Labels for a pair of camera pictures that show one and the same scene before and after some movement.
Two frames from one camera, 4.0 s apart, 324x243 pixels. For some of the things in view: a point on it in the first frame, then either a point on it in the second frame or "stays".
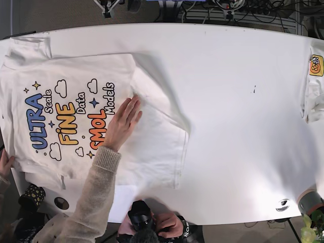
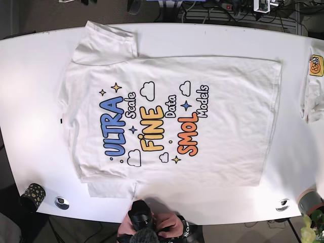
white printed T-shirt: [312, 104] stays
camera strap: [186, 226] stays
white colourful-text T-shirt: [54, 112] to [137, 121]
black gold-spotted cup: [32, 198] stays
